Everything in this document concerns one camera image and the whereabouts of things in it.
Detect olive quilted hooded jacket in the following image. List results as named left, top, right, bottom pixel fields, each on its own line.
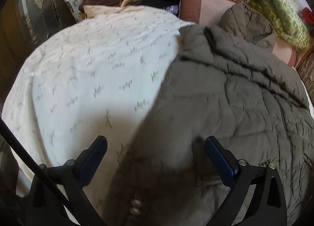
left=103, top=2, right=313, bottom=225

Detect white leaf-print bed quilt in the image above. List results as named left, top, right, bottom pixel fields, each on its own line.
left=2, top=6, right=188, bottom=215

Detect red cloth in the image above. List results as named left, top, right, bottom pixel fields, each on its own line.
left=301, top=7, right=314, bottom=25

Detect wooden glass-panel door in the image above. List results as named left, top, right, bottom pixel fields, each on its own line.
left=0, top=0, right=77, bottom=94

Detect green white patterned blanket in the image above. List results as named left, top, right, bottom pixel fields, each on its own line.
left=248, top=0, right=311, bottom=50

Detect pink maroon blanket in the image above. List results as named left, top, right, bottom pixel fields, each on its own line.
left=179, top=0, right=297, bottom=67

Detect black cable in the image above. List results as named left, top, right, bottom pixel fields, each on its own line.
left=0, top=118, right=99, bottom=226

